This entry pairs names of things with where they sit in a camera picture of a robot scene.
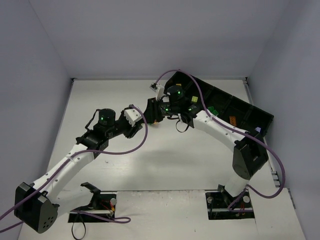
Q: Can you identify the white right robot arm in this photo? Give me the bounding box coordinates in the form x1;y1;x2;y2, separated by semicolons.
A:
144;83;269;198

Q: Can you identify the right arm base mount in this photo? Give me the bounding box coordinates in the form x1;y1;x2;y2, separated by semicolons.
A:
205;191;255;221

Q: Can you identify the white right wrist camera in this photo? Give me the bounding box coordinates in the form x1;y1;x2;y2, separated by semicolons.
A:
150;83;165;101

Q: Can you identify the black compartment sorting tray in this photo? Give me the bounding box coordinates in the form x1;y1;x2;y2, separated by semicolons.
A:
164;72;274;137

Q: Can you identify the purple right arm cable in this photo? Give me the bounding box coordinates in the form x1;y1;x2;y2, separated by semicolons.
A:
149;69;286;213

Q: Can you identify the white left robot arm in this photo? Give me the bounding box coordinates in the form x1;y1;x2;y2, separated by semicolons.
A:
13;105;148;234

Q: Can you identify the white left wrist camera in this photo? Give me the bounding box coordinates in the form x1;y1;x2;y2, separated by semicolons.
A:
124;105;143;127

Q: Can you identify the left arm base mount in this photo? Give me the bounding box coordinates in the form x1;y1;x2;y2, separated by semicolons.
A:
67;191;117;223

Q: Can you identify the brown lego brick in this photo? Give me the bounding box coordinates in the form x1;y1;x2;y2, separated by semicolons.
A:
229;116;237;127

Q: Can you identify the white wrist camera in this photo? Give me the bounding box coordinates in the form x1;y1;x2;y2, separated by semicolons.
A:
150;83;165;101
124;105;143;127

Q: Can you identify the light green lego brick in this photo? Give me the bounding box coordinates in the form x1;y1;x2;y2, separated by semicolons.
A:
191;96;198;103

